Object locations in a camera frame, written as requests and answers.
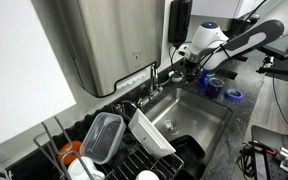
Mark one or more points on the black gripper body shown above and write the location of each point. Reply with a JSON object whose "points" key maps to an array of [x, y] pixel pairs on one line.
{"points": [[189, 70]]}

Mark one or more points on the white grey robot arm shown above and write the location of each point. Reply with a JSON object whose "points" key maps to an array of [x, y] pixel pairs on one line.
{"points": [[210, 47]]}

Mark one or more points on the white bowl with sponge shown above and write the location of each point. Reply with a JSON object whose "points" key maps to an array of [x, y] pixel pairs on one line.
{"points": [[175, 77]]}

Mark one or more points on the dark blue soap bottle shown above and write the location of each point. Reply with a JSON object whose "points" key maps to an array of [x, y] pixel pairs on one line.
{"points": [[214, 87]]}

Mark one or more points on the chrome gooseneck faucet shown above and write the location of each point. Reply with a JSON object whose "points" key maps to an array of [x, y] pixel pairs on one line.
{"points": [[153, 80]]}

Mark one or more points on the stainless steel sink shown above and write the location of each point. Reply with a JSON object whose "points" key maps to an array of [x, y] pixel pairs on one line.
{"points": [[181, 112]]}

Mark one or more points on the blue tape roll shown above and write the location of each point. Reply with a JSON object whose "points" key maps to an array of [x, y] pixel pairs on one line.
{"points": [[234, 95]]}

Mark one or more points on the black soap dispenser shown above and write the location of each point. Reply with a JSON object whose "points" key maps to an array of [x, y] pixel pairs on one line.
{"points": [[180, 12]]}

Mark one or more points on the white upper cabinet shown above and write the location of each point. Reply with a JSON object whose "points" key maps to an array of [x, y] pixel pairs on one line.
{"points": [[223, 8]]}

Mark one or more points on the white square plate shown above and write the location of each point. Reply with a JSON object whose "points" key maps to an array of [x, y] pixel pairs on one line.
{"points": [[146, 133]]}

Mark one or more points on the black plastic tray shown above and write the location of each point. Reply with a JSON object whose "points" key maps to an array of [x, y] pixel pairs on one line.
{"points": [[192, 154]]}

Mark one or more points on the steel paper towel dispenser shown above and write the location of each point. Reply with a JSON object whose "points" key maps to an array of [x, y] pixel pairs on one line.
{"points": [[111, 39]]}

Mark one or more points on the clear plastic container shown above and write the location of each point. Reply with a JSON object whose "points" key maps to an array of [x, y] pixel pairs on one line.
{"points": [[103, 138]]}

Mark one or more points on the black dish rack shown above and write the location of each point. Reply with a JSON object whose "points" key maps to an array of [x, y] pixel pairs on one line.
{"points": [[130, 159]]}

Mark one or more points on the white round cup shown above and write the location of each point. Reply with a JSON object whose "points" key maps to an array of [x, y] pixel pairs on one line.
{"points": [[146, 175]]}

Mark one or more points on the black equipment table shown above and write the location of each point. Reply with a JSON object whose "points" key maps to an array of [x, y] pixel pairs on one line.
{"points": [[265, 156]]}

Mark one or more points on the orange cup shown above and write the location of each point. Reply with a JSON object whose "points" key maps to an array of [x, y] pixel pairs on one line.
{"points": [[70, 157]]}

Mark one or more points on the white mug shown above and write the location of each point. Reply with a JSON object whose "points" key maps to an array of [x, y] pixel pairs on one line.
{"points": [[78, 172]]}

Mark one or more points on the chrome left tap handle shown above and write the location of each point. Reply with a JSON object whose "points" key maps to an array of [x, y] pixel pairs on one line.
{"points": [[142, 102]]}

